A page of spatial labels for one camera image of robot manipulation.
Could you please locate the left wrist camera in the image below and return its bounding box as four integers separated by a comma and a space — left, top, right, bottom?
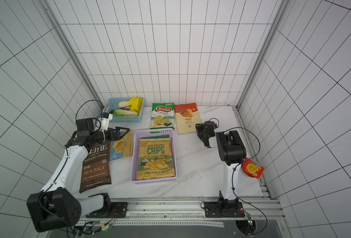
100, 112, 113, 131

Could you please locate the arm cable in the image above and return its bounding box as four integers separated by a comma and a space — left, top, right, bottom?
75, 99, 105, 120
224, 127, 268, 236

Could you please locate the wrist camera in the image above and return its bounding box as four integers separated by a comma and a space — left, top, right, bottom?
100, 112, 113, 131
207, 118, 220, 130

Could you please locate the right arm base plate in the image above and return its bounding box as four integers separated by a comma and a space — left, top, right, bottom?
200, 191, 246, 218

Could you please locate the brown Kettle sea salt bag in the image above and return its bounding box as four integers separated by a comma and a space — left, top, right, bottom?
79, 142, 112, 193

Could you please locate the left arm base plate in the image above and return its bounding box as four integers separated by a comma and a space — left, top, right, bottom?
86, 193, 128, 219

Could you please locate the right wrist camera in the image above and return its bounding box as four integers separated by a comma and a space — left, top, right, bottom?
207, 118, 220, 130

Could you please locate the beige red cassava chips bag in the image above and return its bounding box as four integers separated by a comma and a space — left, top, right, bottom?
174, 103, 202, 134

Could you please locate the yellow lettuce toy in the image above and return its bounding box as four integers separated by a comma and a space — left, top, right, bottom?
129, 97, 143, 116

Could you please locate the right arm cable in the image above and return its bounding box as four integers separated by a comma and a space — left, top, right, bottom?
224, 127, 268, 236

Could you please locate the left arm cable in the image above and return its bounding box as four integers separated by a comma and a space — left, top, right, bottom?
75, 99, 105, 120

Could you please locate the sour cream onion chips bag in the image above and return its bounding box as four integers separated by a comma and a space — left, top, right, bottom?
136, 137, 176, 180

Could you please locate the green Chuba cassava chips bag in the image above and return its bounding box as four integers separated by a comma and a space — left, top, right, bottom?
150, 103, 175, 129

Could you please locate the white radish toy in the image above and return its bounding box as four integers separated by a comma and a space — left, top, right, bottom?
118, 101, 131, 109

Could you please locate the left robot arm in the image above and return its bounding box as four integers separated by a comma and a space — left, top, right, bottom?
26, 127, 130, 232

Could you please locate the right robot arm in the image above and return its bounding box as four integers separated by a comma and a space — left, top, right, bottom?
195, 121, 247, 200

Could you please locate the purple plastic basket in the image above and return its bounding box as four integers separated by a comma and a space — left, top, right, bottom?
130, 129, 177, 184

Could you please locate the green Real chips bag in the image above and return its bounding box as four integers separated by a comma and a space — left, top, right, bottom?
140, 134, 170, 139

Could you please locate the blue plastic basket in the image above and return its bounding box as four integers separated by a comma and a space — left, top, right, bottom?
103, 97, 145, 123

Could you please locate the small red snack packet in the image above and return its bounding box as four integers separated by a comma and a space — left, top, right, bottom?
242, 158, 265, 179

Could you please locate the aluminium rail frame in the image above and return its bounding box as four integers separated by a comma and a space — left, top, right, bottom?
44, 184, 286, 238

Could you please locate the blue salt chips bag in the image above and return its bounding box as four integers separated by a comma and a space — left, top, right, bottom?
110, 131, 133, 161

